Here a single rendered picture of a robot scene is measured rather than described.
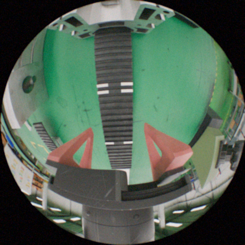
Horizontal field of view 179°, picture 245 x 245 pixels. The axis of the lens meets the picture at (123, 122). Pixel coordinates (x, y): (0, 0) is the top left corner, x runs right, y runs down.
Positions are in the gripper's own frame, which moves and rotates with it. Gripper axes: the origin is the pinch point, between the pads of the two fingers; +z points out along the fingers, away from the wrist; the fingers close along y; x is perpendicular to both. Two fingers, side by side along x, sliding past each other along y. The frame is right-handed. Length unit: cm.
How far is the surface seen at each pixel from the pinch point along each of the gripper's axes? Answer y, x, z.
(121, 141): -0.2, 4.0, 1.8
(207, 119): -32.5, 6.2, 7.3
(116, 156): 1.3, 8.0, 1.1
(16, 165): 302, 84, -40
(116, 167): 2.0, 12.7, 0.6
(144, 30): -5.2, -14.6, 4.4
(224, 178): -696, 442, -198
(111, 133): 1.2, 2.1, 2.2
